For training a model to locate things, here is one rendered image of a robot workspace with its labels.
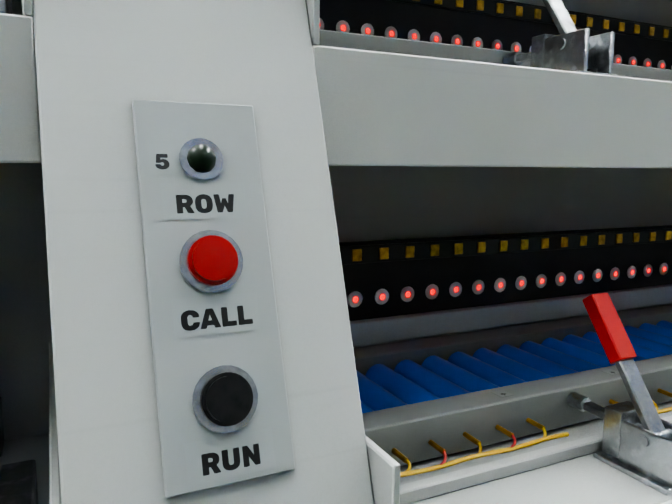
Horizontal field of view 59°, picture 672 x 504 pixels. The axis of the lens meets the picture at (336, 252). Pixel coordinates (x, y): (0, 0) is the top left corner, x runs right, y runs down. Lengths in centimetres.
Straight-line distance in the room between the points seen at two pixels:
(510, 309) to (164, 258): 33
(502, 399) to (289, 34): 21
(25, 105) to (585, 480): 28
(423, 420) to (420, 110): 14
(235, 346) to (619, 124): 23
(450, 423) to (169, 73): 20
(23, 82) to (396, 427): 21
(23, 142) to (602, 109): 25
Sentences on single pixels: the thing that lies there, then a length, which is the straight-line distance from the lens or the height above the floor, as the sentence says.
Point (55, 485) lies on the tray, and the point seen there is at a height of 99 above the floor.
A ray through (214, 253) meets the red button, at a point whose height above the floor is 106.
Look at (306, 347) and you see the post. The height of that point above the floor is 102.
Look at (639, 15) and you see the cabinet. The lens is 76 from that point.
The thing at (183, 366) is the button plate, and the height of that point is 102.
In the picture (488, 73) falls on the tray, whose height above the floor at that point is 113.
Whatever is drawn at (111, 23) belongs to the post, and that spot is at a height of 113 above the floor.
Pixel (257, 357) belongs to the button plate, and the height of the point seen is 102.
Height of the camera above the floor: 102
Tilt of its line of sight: 9 degrees up
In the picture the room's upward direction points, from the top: 8 degrees counter-clockwise
